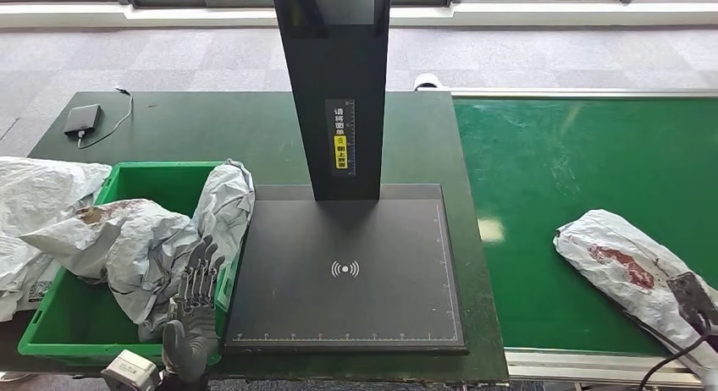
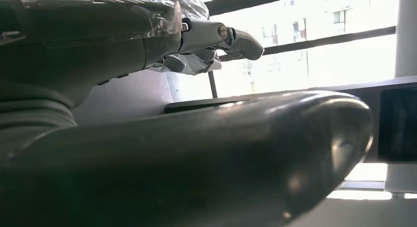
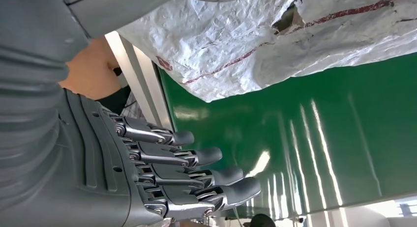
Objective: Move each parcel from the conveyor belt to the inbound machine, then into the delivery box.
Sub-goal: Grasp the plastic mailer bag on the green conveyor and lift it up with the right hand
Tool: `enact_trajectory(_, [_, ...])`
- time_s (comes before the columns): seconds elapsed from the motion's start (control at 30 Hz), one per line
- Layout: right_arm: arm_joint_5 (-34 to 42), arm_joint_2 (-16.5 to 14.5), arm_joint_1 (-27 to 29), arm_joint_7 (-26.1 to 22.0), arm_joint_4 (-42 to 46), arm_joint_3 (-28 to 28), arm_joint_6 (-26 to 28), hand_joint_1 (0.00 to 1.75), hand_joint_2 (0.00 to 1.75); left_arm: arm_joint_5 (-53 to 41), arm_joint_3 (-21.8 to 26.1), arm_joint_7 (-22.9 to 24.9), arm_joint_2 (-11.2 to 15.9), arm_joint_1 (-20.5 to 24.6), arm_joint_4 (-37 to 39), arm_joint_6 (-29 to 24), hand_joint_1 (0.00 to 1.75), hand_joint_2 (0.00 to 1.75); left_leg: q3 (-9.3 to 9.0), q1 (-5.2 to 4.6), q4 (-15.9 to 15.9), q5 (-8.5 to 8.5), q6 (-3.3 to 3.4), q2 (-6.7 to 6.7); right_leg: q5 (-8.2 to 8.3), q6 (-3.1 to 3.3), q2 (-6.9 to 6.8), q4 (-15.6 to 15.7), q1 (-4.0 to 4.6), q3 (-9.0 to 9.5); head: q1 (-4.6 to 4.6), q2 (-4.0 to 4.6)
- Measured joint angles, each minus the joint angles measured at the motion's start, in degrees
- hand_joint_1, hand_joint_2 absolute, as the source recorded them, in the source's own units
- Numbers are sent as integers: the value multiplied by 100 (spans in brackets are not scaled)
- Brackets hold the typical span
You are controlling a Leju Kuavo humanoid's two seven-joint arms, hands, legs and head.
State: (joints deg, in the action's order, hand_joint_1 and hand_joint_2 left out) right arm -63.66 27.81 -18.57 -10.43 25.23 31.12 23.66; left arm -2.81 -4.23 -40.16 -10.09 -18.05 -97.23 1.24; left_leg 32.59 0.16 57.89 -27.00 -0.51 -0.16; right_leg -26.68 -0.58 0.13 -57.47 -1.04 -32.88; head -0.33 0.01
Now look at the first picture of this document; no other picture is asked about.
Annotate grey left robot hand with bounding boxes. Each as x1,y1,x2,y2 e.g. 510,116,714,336
161,235,227,385

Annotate grey mailer bag brown print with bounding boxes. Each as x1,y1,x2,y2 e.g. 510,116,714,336
192,158,257,269
21,198,204,343

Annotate black inbound scanner machine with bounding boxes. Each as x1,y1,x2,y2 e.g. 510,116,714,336
222,0,469,356

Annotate white round conveyor end cap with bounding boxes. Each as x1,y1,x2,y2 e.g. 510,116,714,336
413,74,445,93

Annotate green conveyor belt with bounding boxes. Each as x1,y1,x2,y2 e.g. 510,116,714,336
453,98,718,357

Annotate green plastic crate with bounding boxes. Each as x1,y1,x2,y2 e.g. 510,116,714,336
18,162,242,367

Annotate white bag with QR label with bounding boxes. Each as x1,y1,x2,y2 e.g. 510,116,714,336
0,253,63,324

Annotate dark green table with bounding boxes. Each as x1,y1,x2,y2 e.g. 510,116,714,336
0,91,511,384

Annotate white woven sack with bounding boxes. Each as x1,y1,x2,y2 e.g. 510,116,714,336
0,156,113,322

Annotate black yellow ruler label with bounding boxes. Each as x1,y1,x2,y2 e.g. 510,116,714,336
325,99,356,178

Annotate black power bank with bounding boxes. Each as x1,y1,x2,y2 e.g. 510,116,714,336
63,103,102,136

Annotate grey mailer bag red print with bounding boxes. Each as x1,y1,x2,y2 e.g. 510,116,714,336
552,208,718,378

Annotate white window sill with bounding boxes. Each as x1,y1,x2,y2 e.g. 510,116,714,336
0,4,718,30

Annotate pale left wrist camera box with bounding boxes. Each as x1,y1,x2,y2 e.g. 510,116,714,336
101,349,162,391

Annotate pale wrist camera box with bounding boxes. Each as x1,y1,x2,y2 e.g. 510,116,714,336
101,349,162,391
666,272,718,336

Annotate white charging cable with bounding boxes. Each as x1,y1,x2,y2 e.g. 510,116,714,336
76,85,135,150

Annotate aluminium conveyor frame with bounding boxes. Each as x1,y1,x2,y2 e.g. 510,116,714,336
448,89,718,388

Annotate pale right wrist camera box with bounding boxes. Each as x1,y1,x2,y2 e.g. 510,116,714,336
666,272,718,336

